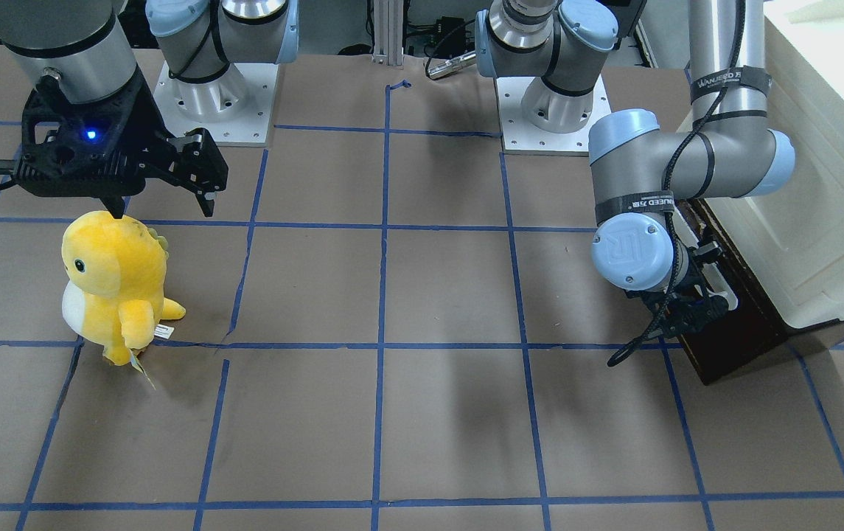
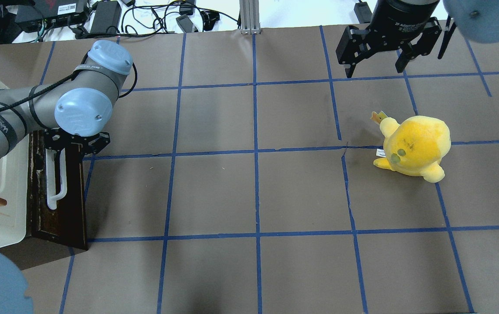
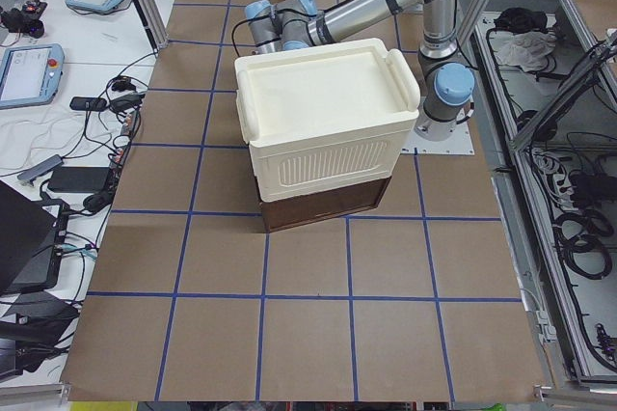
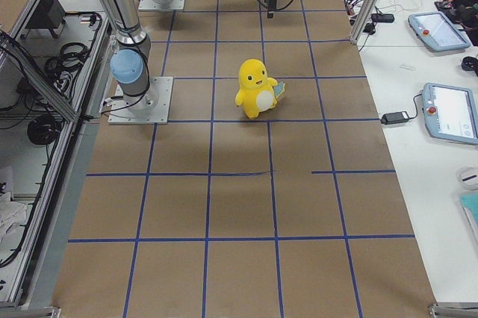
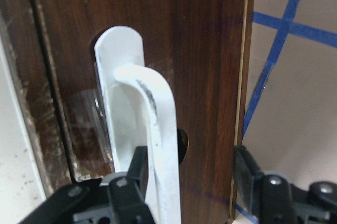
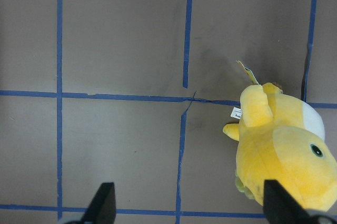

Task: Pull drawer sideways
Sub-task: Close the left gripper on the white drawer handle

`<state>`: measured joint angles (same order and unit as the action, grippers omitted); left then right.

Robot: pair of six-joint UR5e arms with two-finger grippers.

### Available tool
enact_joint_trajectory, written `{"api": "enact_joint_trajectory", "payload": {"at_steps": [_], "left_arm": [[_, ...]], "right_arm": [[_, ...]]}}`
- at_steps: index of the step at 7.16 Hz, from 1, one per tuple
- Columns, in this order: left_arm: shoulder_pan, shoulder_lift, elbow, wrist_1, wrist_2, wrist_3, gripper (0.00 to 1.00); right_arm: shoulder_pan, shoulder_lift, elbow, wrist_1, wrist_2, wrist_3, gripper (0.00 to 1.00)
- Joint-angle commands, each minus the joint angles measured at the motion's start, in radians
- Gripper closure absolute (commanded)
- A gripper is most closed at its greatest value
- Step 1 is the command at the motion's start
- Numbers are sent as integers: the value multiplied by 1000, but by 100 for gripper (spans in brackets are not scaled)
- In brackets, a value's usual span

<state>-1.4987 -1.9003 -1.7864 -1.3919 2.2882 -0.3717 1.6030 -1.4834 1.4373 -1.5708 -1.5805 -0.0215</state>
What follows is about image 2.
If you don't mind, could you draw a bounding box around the black gripper body left arm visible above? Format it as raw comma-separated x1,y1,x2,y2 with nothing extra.
42,129,110,156

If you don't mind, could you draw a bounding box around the black gripper body right arm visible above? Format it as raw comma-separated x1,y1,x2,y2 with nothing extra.
336,0,442,66

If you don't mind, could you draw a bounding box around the dark wooden drawer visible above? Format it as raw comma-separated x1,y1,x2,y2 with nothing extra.
27,131,88,251

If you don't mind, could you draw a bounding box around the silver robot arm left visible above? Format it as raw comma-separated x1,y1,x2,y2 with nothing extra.
0,40,134,159

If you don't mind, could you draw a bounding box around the yellow plush toy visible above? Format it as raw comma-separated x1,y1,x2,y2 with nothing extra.
371,111,452,183

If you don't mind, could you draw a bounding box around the black power adapter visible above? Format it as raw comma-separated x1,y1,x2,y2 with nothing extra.
90,0,122,34

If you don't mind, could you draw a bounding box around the aluminium frame post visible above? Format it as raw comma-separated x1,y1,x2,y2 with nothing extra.
239,0,261,34

